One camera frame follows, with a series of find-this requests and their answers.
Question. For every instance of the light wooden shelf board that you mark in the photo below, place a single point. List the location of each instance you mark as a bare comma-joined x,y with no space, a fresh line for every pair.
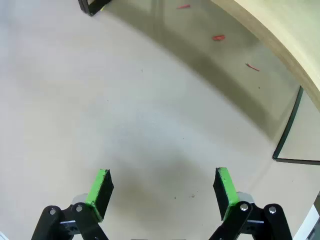
287,25

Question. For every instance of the black metal shelf frame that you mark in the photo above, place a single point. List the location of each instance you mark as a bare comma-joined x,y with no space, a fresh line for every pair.
87,7

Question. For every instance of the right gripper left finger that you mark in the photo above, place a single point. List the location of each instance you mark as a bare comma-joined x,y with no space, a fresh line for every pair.
100,195

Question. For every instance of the red paper scrap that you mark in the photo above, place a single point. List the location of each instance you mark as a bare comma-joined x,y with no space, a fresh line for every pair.
183,6
218,38

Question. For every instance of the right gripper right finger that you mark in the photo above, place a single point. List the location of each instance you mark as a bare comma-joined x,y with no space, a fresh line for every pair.
225,195

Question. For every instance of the thin red scrap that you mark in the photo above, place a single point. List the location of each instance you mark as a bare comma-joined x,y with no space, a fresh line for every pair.
253,67

